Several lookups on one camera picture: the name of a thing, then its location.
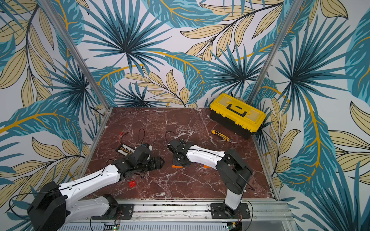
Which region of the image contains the yellow utility knife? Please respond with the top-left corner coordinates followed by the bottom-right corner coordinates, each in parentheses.
top-left (212, 130), bottom-right (230, 142)

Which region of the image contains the yellow black toolbox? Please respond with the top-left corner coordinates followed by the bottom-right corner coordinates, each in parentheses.
top-left (210, 93), bottom-right (267, 140)

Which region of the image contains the left aluminium frame post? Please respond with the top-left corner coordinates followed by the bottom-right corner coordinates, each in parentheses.
top-left (39, 0), bottom-right (110, 111)

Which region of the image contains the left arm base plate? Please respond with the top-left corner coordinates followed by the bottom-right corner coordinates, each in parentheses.
top-left (92, 204), bottom-right (134, 220)

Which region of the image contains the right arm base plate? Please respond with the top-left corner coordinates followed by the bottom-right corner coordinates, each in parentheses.
top-left (208, 203), bottom-right (251, 219)

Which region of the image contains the aluminium frame post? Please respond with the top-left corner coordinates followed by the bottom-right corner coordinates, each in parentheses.
top-left (39, 0), bottom-right (110, 111)
top-left (247, 1), bottom-right (303, 105)

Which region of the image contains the black charging board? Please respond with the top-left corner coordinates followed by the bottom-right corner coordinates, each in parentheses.
top-left (116, 144), bottom-right (135, 156)

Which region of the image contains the red 2x2 lego brick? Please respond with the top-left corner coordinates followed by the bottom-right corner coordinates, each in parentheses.
top-left (129, 180), bottom-right (136, 188)

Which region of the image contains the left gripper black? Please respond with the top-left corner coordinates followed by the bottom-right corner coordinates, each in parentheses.
top-left (136, 155), bottom-right (165, 173)

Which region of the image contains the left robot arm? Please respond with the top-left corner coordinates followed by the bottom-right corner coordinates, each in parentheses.
top-left (27, 146), bottom-right (164, 231)

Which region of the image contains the right aluminium frame post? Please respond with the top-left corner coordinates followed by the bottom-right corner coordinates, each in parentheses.
top-left (247, 1), bottom-right (303, 105)

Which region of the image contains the aluminium front rail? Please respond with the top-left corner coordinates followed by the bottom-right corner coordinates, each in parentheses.
top-left (60, 199), bottom-right (298, 231)

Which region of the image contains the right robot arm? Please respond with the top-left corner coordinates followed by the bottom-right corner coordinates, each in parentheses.
top-left (167, 139), bottom-right (253, 212)

